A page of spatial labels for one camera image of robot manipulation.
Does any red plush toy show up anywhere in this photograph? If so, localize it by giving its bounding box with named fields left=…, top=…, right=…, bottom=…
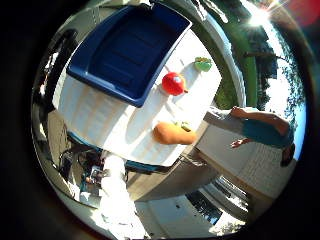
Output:
left=161, top=71, right=189, bottom=97

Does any dark building window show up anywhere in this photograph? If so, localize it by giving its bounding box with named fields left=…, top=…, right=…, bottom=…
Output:
left=185, top=189, right=224, bottom=226

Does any blue plastic container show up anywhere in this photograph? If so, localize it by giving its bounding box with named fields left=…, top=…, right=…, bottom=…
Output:
left=66, top=2, right=193, bottom=108

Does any leafy tree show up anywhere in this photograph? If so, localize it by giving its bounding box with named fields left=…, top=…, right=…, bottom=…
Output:
left=244, top=29, right=307, bottom=114

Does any white striped tablecloth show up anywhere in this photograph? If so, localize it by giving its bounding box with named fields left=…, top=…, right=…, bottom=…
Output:
left=52, top=28, right=223, bottom=168

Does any person in blue shirt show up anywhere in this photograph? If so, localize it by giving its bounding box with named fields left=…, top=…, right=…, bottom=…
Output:
left=203, top=105, right=296, bottom=168

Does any orange plush toy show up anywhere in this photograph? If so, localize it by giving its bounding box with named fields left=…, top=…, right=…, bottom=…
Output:
left=152, top=121, right=198, bottom=146

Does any green plush toy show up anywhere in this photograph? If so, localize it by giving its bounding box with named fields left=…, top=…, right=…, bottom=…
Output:
left=194, top=56, right=213, bottom=73

